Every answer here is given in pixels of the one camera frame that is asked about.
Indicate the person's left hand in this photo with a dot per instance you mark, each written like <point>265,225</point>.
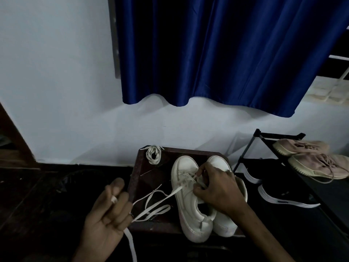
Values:
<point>103,229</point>

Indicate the person's right hand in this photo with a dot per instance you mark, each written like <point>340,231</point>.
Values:
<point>220,191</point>

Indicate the white shoelace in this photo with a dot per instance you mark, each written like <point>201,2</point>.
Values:
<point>152,155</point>
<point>161,200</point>

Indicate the person's right forearm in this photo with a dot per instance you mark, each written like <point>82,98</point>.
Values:
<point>264,234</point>

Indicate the black sneaker white sole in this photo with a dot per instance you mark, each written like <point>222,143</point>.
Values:
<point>250,178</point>
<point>283,201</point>

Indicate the dark brown plastic stool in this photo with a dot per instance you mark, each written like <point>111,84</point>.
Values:
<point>147,177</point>

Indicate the pink sneaker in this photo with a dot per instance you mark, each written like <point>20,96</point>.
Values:
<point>289,147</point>
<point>308,166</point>

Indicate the black shoe rack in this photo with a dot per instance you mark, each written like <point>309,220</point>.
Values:
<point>283,135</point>

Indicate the blue curtain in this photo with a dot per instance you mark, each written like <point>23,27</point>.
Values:
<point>231,46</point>

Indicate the white window grille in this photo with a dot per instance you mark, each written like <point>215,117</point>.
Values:
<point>330,90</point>

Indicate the brown wooden door frame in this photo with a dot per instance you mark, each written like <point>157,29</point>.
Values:
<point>19,144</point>

